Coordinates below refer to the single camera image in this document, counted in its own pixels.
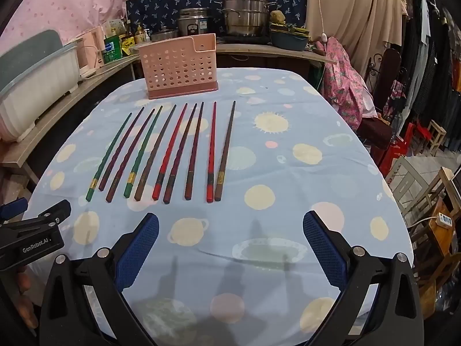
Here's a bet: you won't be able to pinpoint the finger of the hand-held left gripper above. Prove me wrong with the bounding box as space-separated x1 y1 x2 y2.
22 199 72 230
0 198 29 223

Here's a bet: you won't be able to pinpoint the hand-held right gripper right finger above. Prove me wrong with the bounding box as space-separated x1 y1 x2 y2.
303 210 425 346

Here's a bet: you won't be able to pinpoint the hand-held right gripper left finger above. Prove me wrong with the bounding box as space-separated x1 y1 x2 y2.
39 212 161 346

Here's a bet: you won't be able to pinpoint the green chopstick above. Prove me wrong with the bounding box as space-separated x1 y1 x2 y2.
86 112 133 202
123 105 164 199

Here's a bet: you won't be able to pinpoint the purple maroon chopstick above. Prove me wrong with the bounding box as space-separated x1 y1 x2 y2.
105 108 156 203
98 106 145 191

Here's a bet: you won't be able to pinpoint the red chopstick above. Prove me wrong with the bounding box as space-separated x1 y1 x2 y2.
206 101 217 203
152 103 189 200

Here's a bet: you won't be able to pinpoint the dark brown chopstick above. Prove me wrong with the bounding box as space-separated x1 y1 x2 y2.
184 101 205 200
163 103 198 204

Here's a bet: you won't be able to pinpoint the pink perforated utensil holder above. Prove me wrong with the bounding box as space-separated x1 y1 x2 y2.
139 33 220 100

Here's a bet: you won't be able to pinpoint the person's left hand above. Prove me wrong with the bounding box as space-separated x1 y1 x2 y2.
14 265 40 329

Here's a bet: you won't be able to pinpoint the blue planet print tablecloth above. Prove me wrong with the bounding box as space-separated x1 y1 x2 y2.
27 68 415 346

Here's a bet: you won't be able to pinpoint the white dish drainer box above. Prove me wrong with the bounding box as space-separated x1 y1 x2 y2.
0 30 83 143

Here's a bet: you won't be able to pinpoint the red plastic stool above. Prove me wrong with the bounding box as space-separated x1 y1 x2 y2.
373 123 426 177

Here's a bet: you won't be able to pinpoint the small wooden stool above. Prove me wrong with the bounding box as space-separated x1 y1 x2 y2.
425 120 447 155

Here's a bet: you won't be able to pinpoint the pink floral cloth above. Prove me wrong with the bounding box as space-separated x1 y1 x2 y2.
322 37 379 132

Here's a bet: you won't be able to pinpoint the pink kettle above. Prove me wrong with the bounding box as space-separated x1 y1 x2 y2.
84 27 106 71

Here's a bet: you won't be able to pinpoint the green can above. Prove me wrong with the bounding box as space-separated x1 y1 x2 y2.
103 35 123 63

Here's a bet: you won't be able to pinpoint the yellow packet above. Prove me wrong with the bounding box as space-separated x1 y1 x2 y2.
120 36 139 56

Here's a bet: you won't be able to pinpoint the dark metal chair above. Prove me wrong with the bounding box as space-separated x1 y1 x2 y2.
360 48 402 155

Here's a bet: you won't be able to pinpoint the white carton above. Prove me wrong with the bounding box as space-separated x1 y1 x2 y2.
106 19 125 38

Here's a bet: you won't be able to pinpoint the blue bowl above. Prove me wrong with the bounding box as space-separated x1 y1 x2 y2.
269 31 311 52

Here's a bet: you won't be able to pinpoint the small steel pot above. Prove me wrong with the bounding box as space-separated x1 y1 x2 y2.
150 27 180 42

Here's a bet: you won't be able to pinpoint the pink dotted sheet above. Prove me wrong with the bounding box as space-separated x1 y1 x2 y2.
0 0 152 49

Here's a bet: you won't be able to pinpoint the hanging clothes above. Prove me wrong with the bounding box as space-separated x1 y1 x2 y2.
398 0 461 152

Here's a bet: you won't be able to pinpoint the black induction cooker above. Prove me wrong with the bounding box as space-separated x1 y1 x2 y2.
216 35 274 46

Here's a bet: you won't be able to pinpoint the green yellow bowl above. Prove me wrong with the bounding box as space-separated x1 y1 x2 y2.
270 22 310 37

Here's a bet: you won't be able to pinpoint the beige curtain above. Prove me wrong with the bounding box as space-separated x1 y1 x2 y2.
306 0 409 80

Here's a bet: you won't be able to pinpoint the steel rice cooker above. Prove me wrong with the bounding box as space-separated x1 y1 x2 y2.
178 7 211 38

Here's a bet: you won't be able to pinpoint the navy leaf print cloth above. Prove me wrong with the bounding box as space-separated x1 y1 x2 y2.
125 0 308 38

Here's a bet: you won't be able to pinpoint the large steel steamer pot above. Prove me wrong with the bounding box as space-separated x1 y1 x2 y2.
221 0 278 37

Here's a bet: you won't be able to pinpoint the white chair frame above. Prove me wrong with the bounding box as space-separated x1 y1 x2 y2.
387 157 438 217

